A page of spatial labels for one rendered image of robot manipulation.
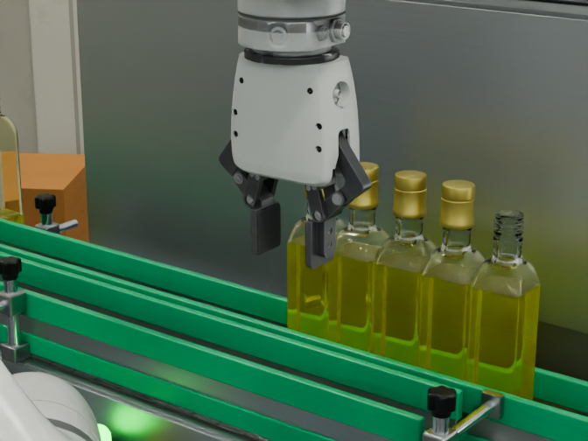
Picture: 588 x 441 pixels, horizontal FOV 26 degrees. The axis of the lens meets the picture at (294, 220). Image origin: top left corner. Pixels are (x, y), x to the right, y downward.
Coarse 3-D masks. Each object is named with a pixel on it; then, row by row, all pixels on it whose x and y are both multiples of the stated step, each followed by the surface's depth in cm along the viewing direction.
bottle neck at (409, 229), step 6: (396, 222) 134; (402, 222) 133; (408, 222) 133; (414, 222) 133; (420, 222) 133; (396, 228) 134; (402, 228) 133; (408, 228) 133; (414, 228) 133; (420, 228) 134; (396, 234) 134; (402, 234) 134; (408, 234) 133; (414, 234) 133; (420, 234) 134
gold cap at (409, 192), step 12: (396, 180) 132; (408, 180) 131; (420, 180) 131; (396, 192) 133; (408, 192) 132; (420, 192) 132; (396, 204) 133; (408, 204) 132; (420, 204) 132; (396, 216) 133; (408, 216) 132; (420, 216) 133
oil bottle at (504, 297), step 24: (480, 264) 129; (504, 264) 127; (528, 264) 128; (480, 288) 128; (504, 288) 126; (528, 288) 127; (480, 312) 128; (504, 312) 127; (528, 312) 128; (480, 336) 129; (504, 336) 127; (528, 336) 129; (480, 360) 130; (504, 360) 128; (528, 360) 130; (480, 384) 131; (504, 384) 129; (528, 384) 132
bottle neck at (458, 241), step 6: (444, 228) 130; (444, 234) 130; (450, 234) 130; (456, 234) 130; (462, 234) 130; (468, 234) 130; (444, 240) 131; (450, 240) 130; (456, 240) 130; (462, 240) 130; (468, 240) 130; (444, 246) 131; (450, 246) 130; (456, 246) 130; (462, 246) 130; (468, 246) 131
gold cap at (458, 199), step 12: (456, 180) 130; (444, 192) 129; (456, 192) 128; (468, 192) 128; (444, 204) 129; (456, 204) 128; (468, 204) 128; (444, 216) 129; (456, 216) 129; (468, 216) 129; (456, 228) 129; (468, 228) 129
